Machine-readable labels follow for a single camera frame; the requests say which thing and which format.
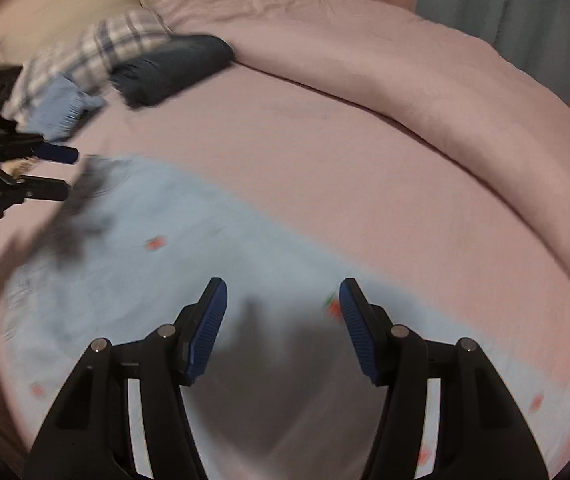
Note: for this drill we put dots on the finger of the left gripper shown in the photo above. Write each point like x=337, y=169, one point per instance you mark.
x=40, y=188
x=62, y=154

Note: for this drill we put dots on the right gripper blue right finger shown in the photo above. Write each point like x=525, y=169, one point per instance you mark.
x=481, y=435

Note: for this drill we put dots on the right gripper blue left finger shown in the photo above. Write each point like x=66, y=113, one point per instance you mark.
x=86, y=433

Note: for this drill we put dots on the light blue strawberry pants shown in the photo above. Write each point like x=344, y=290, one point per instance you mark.
x=261, y=331

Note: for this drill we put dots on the small light blue shorts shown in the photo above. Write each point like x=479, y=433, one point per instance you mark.
x=63, y=109

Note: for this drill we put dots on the plaid pillow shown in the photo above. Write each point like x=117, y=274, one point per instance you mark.
x=88, y=59

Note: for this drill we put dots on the folded dark blue jeans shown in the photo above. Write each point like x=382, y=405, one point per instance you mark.
x=183, y=61

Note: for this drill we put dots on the pink bed sheet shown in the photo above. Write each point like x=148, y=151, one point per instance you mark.
x=283, y=193

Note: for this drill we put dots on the pink duvet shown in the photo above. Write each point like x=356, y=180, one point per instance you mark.
x=451, y=89

